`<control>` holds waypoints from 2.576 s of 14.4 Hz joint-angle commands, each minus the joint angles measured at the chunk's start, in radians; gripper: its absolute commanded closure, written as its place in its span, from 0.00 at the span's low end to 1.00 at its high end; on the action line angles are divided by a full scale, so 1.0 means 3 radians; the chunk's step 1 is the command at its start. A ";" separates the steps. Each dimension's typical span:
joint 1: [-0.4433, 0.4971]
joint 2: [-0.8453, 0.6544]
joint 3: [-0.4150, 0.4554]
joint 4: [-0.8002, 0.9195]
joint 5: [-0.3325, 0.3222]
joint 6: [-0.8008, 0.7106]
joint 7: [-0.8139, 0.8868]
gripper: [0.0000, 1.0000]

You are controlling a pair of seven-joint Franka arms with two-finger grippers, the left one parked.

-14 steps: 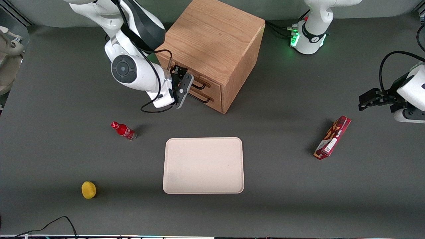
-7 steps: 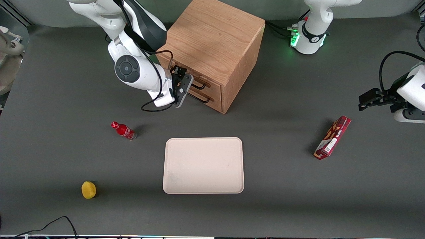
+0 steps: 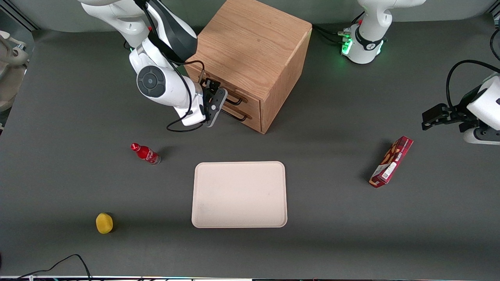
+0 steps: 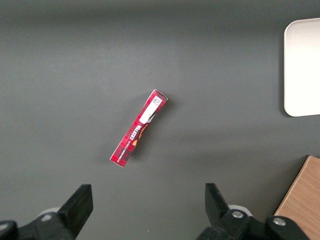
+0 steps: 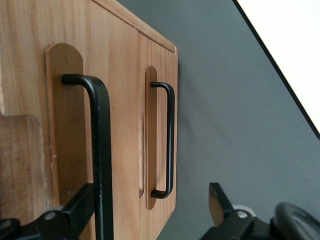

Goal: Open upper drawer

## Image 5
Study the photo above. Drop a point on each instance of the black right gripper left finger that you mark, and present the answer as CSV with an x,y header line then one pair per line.
x,y
75,215

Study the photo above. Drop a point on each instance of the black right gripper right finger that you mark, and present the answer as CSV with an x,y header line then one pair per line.
x,y
225,225

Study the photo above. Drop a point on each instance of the wooden drawer cabinet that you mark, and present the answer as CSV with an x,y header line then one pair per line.
x,y
111,4

